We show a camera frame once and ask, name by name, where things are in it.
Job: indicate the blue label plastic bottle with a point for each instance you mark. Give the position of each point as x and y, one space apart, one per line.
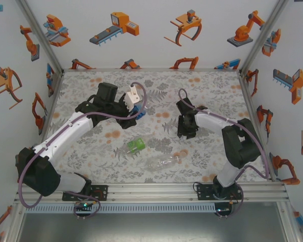
141 112

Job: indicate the green label plastic bottle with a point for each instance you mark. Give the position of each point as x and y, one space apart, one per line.
136 145

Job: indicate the clear unlabelled plastic bottle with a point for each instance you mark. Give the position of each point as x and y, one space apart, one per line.
164 162

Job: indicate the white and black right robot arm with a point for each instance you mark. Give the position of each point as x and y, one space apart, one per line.
242 151

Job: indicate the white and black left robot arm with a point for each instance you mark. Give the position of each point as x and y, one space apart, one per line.
40 176

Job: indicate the floral patterned table mat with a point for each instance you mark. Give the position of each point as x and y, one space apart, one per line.
116 174

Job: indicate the small circuit board green light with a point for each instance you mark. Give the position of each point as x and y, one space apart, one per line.
82 205
222 209

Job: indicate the grey metal panel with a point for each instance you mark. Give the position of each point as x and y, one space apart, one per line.
151 227

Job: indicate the aluminium rear frame rail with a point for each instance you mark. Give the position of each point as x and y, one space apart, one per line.
103 69

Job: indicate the aluminium side frame rail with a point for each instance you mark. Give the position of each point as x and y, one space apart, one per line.
51 103
248 100

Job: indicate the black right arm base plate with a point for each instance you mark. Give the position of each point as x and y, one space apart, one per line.
202 192

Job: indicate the aluminium mounting rail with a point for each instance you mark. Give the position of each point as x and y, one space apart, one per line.
151 191

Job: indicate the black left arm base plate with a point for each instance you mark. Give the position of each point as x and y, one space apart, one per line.
103 192

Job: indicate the aluminium frame post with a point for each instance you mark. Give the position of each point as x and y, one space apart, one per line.
41 37
262 37

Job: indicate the aluminium frame leg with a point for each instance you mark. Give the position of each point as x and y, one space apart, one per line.
12 237
291 232

